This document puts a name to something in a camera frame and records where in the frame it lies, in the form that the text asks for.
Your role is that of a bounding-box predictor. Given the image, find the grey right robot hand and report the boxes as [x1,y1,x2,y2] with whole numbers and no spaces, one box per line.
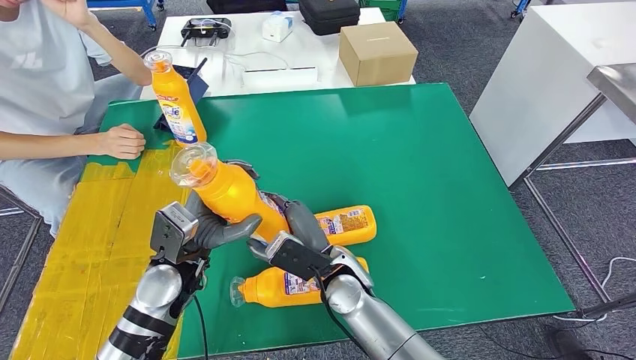
[247,190,333,262]

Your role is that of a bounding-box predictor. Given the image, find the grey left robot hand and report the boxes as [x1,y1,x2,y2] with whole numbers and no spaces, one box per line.
[184,158,263,252]

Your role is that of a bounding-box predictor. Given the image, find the orange detergent bottle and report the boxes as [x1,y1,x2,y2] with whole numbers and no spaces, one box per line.
[169,142,292,245]
[144,49,209,146]
[229,256,370,309]
[315,205,377,248]

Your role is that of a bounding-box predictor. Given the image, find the green table mat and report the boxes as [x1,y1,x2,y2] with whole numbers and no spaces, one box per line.
[86,82,576,360]

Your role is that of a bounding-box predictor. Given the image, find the person's right hand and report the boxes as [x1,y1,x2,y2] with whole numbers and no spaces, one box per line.
[97,124,146,161]

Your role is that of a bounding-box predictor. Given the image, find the yellow tape patch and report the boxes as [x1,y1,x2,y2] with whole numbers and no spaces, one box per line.
[10,141,200,360]

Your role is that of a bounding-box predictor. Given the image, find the dark blue tablet case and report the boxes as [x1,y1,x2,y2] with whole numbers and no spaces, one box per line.
[154,58,210,133]

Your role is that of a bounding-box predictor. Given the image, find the white table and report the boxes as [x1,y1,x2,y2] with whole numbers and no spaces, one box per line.
[139,7,416,102]

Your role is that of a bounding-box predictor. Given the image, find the brown cardboard box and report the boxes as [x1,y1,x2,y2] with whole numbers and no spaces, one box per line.
[338,21,419,88]

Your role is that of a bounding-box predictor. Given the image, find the small white tissue box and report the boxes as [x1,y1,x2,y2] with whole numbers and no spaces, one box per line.
[262,10,295,44]

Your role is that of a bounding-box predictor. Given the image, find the black hard carrying case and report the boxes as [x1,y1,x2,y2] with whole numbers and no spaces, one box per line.
[298,0,362,37]

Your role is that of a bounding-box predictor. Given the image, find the black bag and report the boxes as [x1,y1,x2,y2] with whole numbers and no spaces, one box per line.
[206,0,290,15]

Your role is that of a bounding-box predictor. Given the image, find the green plastic crate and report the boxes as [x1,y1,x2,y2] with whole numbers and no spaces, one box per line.
[358,0,403,22]

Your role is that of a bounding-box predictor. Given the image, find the person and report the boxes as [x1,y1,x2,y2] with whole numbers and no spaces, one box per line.
[0,0,153,239]

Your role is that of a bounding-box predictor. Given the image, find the white cabinet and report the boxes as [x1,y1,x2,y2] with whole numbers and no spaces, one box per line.
[469,0,636,188]

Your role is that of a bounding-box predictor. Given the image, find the steel table top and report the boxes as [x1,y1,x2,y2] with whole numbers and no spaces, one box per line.
[586,61,636,123]

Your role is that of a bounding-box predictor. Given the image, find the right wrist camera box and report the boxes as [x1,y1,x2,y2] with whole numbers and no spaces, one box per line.
[265,230,335,283]

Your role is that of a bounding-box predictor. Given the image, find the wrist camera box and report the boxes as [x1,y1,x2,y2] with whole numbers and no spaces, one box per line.
[265,230,335,283]
[149,201,200,266]

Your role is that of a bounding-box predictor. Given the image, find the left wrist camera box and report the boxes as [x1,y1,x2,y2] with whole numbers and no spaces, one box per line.
[149,201,200,266]

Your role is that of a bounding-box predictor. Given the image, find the grey metal chair frame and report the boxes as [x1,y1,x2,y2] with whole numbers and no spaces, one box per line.
[0,186,44,317]

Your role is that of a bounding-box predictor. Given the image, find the blue metal cart frame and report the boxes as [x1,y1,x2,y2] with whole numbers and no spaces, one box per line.
[86,0,167,32]
[396,0,533,23]

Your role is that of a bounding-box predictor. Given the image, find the grey metal table frame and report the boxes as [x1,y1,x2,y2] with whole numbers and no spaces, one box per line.
[508,91,636,320]

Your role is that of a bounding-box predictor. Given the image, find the white floor cable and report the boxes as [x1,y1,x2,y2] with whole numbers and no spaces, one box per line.
[553,256,636,324]

